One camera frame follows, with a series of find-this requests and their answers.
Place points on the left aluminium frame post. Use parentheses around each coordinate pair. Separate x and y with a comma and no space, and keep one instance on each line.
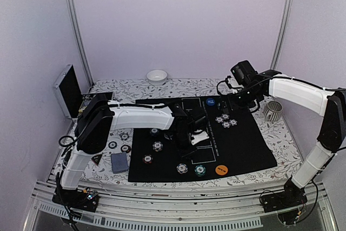
(79,41)

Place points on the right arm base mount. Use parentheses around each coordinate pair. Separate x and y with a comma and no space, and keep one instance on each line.
(290,197)

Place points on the blue card deck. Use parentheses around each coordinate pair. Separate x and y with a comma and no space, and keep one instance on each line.
(119,163)

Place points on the white poker chip stack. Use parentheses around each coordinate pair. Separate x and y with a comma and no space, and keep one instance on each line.
(124,136)

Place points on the silver poker chip case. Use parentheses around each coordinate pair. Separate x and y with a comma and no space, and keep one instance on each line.
(69,95)

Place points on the right aluminium frame post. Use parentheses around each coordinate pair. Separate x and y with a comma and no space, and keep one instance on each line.
(281,34)

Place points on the red poker chip stack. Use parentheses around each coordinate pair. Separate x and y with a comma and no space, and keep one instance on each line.
(125,148)

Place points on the orange big blind button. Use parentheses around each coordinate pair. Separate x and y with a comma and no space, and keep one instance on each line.
(221,170)

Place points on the white chip cluster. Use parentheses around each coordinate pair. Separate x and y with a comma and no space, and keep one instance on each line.
(226,124)
(225,116)
(233,122)

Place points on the blue small blind button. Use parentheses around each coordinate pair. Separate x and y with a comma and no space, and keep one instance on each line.
(210,101)

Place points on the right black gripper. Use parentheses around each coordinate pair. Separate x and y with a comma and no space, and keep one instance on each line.
(229,95)

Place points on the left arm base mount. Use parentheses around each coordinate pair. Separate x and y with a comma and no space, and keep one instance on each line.
(77,199)

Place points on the aluminium frame post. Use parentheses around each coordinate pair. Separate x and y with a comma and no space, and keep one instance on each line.
(79,41)
(281,34)

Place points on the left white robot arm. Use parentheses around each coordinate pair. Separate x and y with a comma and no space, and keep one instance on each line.
(94,124)

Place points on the white ribbed cup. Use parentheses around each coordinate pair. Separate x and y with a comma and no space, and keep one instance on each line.
(272,111)

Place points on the black triangular marker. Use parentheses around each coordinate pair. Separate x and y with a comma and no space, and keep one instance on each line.
(96,159)

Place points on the white ceramic bowl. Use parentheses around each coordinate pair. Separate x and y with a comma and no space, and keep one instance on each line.
(157,77)

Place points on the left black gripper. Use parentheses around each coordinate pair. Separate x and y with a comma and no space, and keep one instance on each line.
(181,152)

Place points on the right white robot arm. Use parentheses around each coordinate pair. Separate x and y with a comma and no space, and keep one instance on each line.
(326,105)

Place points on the green poker chip stack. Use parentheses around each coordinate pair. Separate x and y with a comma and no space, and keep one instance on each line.
(112,145)

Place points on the black poker mat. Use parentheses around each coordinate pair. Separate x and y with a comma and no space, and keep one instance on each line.
(241,148)

